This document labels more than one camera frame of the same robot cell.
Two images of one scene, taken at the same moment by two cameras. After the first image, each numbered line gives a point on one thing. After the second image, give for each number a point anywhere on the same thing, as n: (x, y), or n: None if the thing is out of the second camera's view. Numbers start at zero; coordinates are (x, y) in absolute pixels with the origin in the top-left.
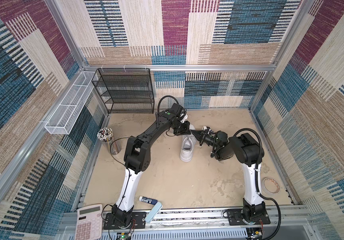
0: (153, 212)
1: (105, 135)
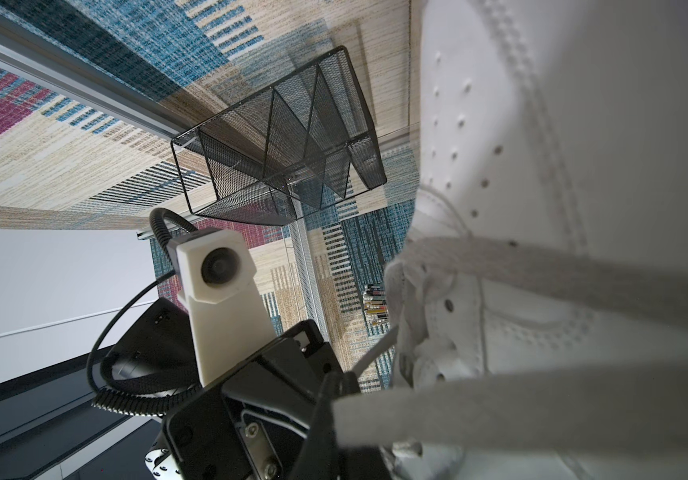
0: None
1: (375, 309)
